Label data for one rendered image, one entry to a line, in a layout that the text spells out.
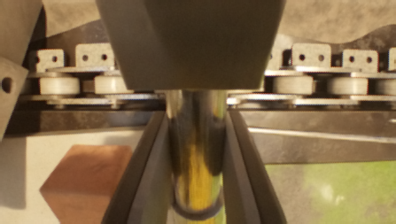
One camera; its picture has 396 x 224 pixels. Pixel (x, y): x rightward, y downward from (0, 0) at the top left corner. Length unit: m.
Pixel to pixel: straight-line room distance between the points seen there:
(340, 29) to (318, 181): 1.02
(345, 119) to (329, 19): 0.13
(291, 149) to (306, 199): 1.03
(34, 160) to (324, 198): 1.26
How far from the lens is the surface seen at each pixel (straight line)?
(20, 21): 0.29
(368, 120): 0.30
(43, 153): 0.26
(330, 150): 0.28
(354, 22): 0.33
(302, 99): 0.23
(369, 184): 1.45
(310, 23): 0.30
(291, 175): 1.18
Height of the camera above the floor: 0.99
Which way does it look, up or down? 84 degrees down
